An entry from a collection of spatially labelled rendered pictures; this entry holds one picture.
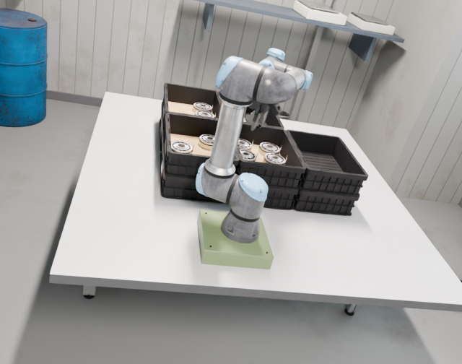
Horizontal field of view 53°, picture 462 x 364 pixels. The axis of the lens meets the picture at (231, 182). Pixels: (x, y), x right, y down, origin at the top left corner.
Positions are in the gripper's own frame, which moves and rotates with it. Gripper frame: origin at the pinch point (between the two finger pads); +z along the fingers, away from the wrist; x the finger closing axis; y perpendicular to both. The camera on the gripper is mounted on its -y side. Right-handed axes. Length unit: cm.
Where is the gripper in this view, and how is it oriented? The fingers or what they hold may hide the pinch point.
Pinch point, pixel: (257, 128)
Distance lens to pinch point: 211.2
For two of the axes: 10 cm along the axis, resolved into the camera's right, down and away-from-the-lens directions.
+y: -7.7, -4.9, 4.2
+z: -2.6, 8.3, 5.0
